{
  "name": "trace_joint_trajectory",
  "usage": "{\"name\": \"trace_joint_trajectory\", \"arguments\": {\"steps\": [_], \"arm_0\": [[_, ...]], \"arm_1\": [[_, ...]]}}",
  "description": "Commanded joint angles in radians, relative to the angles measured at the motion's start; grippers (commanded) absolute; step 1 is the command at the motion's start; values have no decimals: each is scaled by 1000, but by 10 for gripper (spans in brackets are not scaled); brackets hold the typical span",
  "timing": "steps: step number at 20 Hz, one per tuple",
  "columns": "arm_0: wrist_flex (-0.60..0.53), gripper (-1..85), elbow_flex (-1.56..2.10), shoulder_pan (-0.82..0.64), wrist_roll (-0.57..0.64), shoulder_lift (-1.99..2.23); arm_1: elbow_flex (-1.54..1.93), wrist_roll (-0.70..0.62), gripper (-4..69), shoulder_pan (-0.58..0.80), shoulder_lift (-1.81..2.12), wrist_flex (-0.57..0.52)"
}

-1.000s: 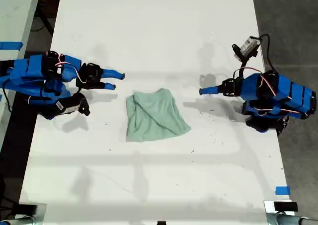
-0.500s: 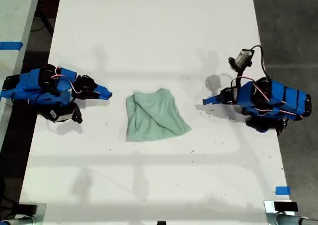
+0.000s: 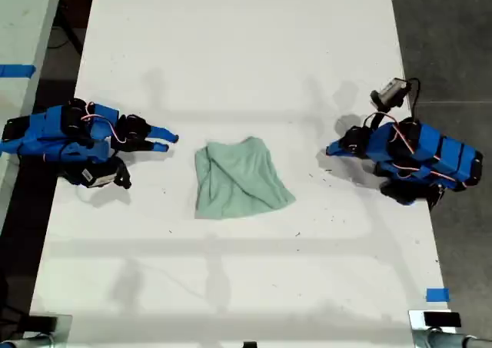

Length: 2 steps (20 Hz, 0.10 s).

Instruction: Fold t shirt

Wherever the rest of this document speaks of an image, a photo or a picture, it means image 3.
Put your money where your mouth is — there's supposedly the small black box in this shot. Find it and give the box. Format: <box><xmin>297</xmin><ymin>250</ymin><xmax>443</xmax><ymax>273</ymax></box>
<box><xmin>422</xmin><ymin>311</ymin><xmax>463</xmax><ymax>328</ymax></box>

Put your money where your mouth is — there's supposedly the black camera box with label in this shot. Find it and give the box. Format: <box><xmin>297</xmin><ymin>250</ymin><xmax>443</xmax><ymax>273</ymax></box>
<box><xmin>62</xmin><ymin>157</ymin><xmax>121</xmax><ymax>190</ymax></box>

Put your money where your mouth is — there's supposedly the thin black floor cable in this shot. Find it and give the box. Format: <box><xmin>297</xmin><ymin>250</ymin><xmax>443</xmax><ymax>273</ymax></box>
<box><xmin>48</xmin><ymin>2</ymin><xmax>85</xmax><ymax>57</ymax></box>

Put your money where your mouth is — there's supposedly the grey and black camera box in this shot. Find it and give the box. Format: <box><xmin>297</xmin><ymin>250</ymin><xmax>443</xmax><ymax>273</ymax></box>
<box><xmin>369</xmin><ymin>78</ymin><xmax>410</xmax><ymax>109</ymax></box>

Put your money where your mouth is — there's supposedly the grey metal tube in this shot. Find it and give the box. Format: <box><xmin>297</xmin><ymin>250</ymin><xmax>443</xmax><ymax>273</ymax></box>
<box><xmin>414</xmin><ymin>327</ymin><xmax>492</xmax><ymax>348</ymax></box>
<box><xmin>0</xmin><ymin>333</ymin><xmax>54</xmax><ymax>348</ymax></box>

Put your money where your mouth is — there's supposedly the shiny metal plate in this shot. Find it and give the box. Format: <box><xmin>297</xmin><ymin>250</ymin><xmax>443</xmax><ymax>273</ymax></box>
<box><xmin>407</xmin><ymin>308</ymin><xmax>463</xmax><ymax>330</ymax></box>

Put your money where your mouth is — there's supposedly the white side table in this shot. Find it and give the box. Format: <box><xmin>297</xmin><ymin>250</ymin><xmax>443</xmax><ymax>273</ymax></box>
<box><xmin>0</xmin><ymin>0</ymin><xmax>65</xmax><ymax>230</ymax></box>

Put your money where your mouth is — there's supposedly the black camera cable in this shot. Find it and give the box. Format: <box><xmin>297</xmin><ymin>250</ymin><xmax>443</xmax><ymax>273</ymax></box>
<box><xmin>405</xmin><ymin>77</ymin><xmax>423</xmax><ymax>121</ymax></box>

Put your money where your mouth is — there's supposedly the pale green T-shirt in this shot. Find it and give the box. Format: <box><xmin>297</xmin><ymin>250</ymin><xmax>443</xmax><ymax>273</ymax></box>
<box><xmin>194</xmin><ymin>135</ymin><xmax>298</xmax><ymax>220</ymax></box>

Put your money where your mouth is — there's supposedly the short blue tape piece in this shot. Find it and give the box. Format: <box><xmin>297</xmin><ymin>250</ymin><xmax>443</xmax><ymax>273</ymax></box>
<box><xmin>425</xmin><ymin>287</ymin><xmax>450</xmax><ymax>303</ymax></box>

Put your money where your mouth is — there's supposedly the short black camera stalk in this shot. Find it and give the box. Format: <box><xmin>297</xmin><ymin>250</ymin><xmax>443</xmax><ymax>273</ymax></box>
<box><xmin>363</xmin><ymin>105</ymin><xmax>391</xmax><ymax>132</ymax></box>
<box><xmin>115</xmin><ymin>157</ymin><xmax>133</xmax><ymax>191</ymax></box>

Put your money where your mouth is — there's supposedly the long blue tape strip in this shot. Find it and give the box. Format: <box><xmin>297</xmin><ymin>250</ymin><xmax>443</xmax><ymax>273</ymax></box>
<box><xmin>0</xmin><ymin>64</ymin><xmax>37</xmax><ymax>79</ymax></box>

